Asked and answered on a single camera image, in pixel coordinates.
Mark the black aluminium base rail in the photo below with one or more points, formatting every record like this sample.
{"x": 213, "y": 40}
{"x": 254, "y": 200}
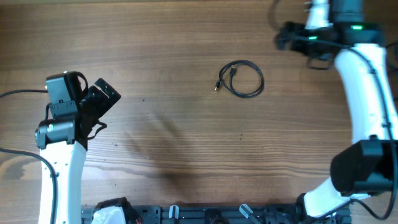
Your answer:
{"x": 268, "y": 214}

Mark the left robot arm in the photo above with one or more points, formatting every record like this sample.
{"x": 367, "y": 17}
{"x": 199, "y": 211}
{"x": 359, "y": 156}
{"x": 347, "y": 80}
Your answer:
{"x": 62, "y": 138}

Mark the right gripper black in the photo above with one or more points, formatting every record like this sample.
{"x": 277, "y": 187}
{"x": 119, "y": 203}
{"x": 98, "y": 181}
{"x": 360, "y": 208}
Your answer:
{"x": 287, "y": 33}

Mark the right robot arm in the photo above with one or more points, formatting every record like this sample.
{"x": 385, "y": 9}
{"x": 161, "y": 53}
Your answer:
{"x": 369, "y": 166}

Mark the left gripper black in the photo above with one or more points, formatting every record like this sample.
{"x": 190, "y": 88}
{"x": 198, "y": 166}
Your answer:
{"x": 104, "y": 103}

